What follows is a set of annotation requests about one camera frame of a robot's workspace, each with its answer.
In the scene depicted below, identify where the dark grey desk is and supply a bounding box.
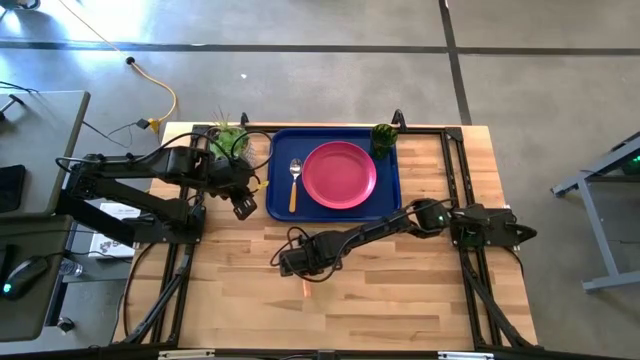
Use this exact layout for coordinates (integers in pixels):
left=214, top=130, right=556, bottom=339
left=0, top=214, right=75, bottom=344

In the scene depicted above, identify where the spoon with orange handle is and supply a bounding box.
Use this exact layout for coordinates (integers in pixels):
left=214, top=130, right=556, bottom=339
left=288, top=158, right=304, bottom=214

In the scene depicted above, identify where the yellow extension cable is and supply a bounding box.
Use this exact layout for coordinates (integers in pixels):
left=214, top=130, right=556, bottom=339
left=55, top=0, right=179, bottom=135

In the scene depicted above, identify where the white printed paper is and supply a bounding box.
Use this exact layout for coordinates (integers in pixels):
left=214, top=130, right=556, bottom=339
left=88, top=201, right=143, bottom=260

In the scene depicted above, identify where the device with green light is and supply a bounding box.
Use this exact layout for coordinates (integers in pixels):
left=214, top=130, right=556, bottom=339
left=619, top=152, right=640, bottom=176

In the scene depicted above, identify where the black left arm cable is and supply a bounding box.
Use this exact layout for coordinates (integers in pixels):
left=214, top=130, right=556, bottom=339
left=54, top=127, right=275, bottom=174

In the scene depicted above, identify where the black computer mouse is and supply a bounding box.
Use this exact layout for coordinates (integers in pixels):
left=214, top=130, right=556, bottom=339
left=1, top=255, right=50, bottom=301

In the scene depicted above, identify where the blue plastic tray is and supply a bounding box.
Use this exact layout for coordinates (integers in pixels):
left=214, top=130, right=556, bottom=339
left=265, top=127, right=403, bottom=224

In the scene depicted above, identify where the pink plastic plate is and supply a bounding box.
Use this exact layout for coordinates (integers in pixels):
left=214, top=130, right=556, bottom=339
left=301, top=140, right=378, bottom=210

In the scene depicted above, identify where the succulent plant in white pot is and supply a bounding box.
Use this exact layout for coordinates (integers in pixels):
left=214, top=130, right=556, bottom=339
left=207, top=107, right=251, bottom=161

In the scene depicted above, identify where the green translucent plastic cup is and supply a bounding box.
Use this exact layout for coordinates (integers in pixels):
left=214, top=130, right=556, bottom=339
left=369, top=123, right=400, bottom=160

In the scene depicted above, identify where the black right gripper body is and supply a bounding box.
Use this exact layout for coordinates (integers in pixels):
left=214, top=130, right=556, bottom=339
left=278, top=238, right=334, bottom=278

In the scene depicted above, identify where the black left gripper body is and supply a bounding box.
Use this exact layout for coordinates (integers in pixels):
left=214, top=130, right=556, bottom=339
left=219, top=167, right=256, bottom=202

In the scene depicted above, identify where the clear water bottle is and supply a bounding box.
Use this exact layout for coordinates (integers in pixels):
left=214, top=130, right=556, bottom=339
left=58, top=257, right=85, bottom=279

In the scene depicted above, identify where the black flat pad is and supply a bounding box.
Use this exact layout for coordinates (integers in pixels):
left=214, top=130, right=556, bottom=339
left=0, top=164, right=27, bottom=215

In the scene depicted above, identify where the silver metal edge plate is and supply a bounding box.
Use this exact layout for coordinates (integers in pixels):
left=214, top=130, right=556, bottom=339
left=437, top=351, right=495, bottom=360
left=158, top=349, right=216, bottom=360

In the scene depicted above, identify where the light grey desk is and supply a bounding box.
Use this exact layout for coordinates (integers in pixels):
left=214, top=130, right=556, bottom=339
left=0, top=89, right=91, bottom=217

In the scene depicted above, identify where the black aluminium table frame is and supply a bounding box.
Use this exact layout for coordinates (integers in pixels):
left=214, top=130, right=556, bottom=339
left=119, top=122, right=541, bottom=360

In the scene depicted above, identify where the grey metal stand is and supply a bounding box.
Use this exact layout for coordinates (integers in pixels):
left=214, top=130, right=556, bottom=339
left=551, top=130, right=640, bottom=295

